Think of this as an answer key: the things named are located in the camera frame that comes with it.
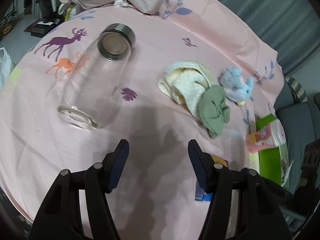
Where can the green knitted cloth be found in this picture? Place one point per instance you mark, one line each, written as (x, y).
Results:
(213, 110)

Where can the blue plush elephant toy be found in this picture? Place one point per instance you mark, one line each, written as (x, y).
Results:
(236, 87)

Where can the cream waffle towel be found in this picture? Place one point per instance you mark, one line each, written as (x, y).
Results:
(185, 82)

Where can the pink printed bed sheet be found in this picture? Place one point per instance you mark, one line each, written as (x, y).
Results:
(155, 198)

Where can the grey curtain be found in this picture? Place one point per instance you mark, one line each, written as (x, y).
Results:
(290, 27)

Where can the striped cushion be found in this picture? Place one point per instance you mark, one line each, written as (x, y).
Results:
(298, 93)

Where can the green tray box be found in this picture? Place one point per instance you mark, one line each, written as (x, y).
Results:
(274, 162)

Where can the blue snack packet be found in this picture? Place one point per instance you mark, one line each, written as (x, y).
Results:
(200, 194)

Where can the black device on floor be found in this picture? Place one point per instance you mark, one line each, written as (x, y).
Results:
(46, 15)

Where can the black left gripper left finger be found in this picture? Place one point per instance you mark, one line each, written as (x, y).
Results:
(78, 197)

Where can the pink drink bottle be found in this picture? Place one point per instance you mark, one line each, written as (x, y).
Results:
(270, 136)

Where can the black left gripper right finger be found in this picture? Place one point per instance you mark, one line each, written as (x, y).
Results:
(258, 215)

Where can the white plastic bag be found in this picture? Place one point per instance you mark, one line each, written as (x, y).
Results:
(6, 66)

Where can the clear glass bottle steel lid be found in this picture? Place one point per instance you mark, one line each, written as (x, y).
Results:
(91, 93)

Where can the grey sofa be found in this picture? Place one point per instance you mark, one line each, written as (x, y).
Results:
(301, 125)

